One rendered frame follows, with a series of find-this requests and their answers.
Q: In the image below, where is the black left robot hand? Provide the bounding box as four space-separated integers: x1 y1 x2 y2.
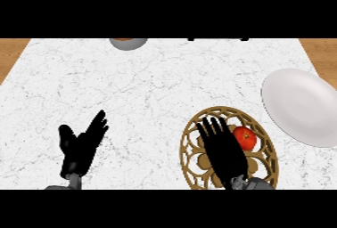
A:
57 109 110 181

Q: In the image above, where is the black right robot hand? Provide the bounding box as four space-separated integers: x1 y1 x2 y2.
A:
194 116 249 190

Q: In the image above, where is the orange-red sweet potato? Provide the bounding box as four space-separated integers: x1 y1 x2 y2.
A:
231 126 258 151

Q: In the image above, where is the round gold openwork placemat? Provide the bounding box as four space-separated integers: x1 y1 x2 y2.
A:
177 105 280 191

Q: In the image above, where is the white oval plate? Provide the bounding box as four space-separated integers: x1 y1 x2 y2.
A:
259 68 337 149

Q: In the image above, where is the grey bowl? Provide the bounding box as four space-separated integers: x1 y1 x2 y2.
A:
107 37 149 52

